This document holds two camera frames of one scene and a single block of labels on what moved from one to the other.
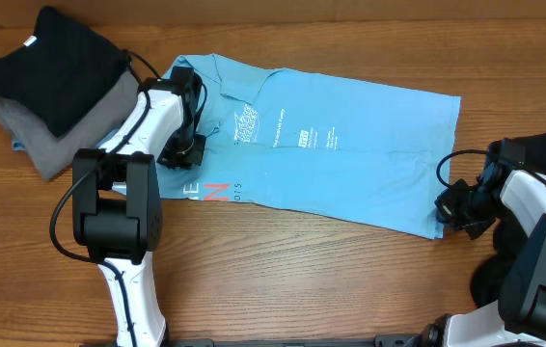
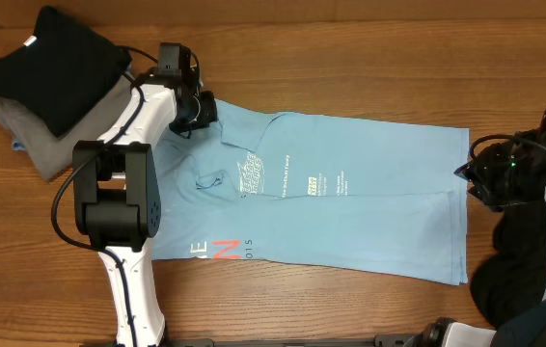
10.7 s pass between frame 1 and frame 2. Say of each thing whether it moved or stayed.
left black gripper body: moved
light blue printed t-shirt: moved
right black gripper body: moved
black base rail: stayed
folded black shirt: stayed
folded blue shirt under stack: stayed
